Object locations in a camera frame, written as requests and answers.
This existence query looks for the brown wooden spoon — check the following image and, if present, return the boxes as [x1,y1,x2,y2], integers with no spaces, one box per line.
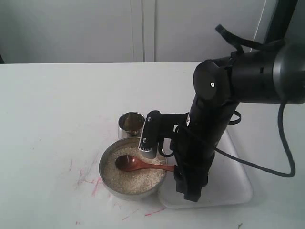
[115,155,177,172]

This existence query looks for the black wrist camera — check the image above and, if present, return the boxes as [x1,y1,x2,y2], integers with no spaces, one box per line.
[138,110,186,159]

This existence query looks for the small steel cup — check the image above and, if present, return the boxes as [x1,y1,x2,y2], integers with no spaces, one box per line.
[117,112,145,139]

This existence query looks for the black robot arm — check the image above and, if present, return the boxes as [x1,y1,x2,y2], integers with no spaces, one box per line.
[173,44,305,202]

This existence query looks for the dark vertical post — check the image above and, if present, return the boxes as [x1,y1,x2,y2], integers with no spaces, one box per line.
[264,0,298,43]

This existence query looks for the white uncooked rice grains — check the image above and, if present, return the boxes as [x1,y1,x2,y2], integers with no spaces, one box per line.
[102,147,165,195]

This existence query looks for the large steel rice bowl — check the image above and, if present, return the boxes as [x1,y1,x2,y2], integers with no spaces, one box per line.
[99,137,167,200]

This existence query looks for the white cabinet doors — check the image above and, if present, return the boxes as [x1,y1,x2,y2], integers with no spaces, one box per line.
[0,0,277,63]

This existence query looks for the white rectangular plastic tray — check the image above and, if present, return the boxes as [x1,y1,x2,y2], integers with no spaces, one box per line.
[157,128,254,210]

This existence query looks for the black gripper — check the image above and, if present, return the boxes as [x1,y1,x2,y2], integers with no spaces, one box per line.
[173,96,238,202]

